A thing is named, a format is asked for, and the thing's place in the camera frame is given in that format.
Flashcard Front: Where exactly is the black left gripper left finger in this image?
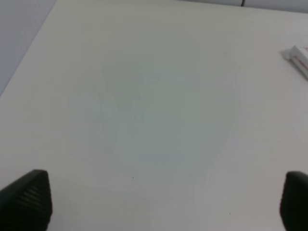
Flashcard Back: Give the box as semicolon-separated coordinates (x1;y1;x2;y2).
0;169;52;231

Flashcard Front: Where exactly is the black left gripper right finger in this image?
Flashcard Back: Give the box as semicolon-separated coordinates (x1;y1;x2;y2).
280;171;308;231

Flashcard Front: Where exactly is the white red toothpaste box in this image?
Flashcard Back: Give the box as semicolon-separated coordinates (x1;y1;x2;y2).
280;45;308;79

